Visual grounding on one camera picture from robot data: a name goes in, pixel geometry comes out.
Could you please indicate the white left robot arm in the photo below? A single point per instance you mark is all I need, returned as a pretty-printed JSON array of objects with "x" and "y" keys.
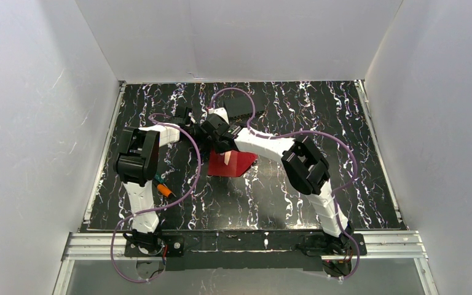
[{"x": 136, "y": 167}]

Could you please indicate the orange green screwdriver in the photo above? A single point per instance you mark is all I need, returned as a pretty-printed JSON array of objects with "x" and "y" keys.
[{"x": 162, "y": 188}]

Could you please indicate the red paper envelope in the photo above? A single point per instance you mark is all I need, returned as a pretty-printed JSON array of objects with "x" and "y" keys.
[{"x": 240, "y": 163}]

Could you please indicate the black flat box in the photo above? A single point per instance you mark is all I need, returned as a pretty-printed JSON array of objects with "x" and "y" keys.
[{"x": 240, "y": 107}]

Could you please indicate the aluminium front rail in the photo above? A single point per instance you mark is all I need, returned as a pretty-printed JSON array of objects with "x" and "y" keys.
[{"x": 373, "y": 244}]

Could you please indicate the peach lined letter paper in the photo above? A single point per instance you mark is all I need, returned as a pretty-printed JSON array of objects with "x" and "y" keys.
[{"x": 227, "y": 156}]

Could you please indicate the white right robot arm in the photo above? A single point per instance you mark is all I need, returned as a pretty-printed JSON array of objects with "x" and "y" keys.
[{"x": 306, "y": 168}]

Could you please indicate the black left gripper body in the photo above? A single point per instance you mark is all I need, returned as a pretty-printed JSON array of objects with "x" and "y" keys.
[{"x": 184, "y": 115}]

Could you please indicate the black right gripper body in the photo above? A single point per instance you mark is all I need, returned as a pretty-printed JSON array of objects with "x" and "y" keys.
[{"x": 223, "y": 144}]

